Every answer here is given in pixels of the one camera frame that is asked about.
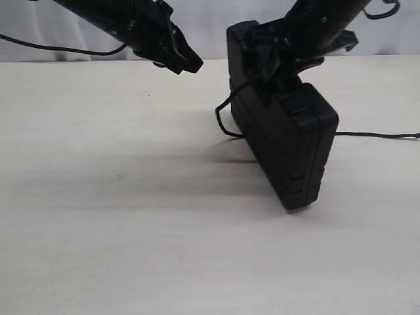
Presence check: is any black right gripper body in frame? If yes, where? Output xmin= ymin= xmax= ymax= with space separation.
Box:
xmin=249 ymin=18 xmax=358 ymax=74

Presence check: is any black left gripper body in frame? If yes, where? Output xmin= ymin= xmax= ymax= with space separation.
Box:
xmin=129 ymin=0 xmax=184 ymax=68

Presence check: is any black plastic carrying case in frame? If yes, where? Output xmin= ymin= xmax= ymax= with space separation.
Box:
xmin=226 ymin=20 xmax=339 ymax=213

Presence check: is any black cord with loop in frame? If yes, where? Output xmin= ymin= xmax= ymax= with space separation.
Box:
xmin=215 ymin=80 xmax=420 ymax=142

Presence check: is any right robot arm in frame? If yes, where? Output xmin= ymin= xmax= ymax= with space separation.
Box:
xmin=245 ymin=0 xmax=369 ymax=81

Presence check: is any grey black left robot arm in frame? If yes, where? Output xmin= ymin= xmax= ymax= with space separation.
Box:
xmin=56 ymin=0 xmax=203 ymax=74

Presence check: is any white backdrop curtain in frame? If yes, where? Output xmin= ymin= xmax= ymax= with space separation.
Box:
xmin=1 ymin=1 xmax=419 ymax=62

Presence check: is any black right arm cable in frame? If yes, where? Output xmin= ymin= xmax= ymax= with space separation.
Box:
xmin=362 ymin=0 xmax=402 ymax=20

